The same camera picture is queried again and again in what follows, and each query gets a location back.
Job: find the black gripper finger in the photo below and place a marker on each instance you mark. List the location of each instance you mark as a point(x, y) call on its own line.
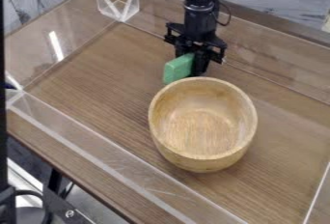
point(183, 48)
point(200, 62)

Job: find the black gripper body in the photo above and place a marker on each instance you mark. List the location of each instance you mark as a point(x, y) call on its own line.
point(198, 30)

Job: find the green rectangular block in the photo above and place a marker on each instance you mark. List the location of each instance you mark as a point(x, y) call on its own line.
point(178, 68)

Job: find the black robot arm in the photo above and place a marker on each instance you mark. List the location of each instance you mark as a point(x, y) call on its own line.
point(196, 44)

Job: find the brown wooden bowl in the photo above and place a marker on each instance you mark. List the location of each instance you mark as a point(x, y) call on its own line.
point(203, 122)

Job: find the blue object at left edge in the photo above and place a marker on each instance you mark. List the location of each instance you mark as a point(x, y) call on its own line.
point(9, 86)

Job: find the black table leg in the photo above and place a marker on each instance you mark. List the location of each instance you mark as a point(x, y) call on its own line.
point(55, 181)

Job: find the clear acrylic corner bracket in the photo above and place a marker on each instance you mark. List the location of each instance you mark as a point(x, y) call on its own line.
point(119, 10)

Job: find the grey metal base plate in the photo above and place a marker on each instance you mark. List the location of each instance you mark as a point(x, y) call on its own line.
point(55, 207)

